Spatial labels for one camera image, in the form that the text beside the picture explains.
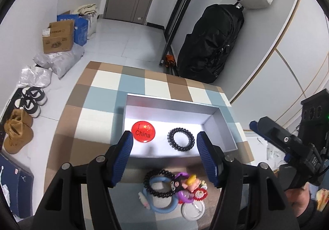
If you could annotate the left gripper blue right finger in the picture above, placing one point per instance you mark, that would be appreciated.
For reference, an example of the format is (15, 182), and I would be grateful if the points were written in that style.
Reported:
(207, 155)

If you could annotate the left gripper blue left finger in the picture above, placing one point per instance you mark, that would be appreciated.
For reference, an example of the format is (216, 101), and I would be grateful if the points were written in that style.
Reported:
(120, 157)

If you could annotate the pink pig figurine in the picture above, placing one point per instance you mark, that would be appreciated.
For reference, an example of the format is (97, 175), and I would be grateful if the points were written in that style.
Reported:
(192, 183)

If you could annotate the grey cardboard box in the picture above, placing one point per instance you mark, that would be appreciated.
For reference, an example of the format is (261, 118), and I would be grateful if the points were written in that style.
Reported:
(167, 114)

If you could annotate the right hand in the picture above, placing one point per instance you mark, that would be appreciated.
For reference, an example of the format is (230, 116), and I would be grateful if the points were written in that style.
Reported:
(299, 199)

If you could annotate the red China badge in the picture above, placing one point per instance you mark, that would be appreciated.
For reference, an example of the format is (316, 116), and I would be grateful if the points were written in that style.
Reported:
(143, 131)

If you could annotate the red white flower clip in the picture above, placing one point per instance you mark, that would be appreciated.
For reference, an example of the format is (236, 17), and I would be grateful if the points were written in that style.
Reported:
(200, 194)

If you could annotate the black cartoon figurine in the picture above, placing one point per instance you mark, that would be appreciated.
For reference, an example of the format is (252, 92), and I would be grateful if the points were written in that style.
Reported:
(178, 184)

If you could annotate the checkered tablecloth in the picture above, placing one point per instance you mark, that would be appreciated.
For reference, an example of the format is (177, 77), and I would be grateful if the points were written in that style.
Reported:
(92, 120)

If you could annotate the orange black tool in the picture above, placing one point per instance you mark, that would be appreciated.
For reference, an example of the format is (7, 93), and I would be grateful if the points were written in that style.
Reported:
(169, 61)

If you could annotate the black backpack bag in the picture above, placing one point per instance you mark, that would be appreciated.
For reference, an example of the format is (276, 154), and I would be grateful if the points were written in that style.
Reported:
(204, 53)

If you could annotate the black white sneaker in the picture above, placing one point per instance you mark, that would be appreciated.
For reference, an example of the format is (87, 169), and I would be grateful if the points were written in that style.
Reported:
(29, 105)
(36, 93)

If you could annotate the grey plastic parcel bag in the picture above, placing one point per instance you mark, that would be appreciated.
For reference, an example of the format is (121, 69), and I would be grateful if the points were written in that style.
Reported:
(61, 62)

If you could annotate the brown suede boot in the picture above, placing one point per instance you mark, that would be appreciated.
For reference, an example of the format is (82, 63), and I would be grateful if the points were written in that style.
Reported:
(18, 135)
(19, 115)

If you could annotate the blue shoe box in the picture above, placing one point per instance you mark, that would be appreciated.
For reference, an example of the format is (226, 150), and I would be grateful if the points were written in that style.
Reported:
(16, 184)

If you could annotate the silver plastic parcel bag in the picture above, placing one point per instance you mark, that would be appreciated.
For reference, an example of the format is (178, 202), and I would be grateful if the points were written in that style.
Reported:
(34, 77)

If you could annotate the brown cardboard box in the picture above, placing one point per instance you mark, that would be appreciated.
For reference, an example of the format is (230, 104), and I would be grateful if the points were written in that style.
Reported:
(58, 37)

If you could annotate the blue paper bag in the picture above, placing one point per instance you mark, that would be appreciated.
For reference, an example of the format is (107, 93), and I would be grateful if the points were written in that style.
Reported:
(80, 27)

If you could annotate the beige cloth bag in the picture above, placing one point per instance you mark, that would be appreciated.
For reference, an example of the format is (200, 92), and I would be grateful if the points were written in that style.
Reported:
(90, 13)

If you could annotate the black tripod stand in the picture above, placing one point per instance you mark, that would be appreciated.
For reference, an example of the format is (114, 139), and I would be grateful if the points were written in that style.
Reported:
(169, 34)

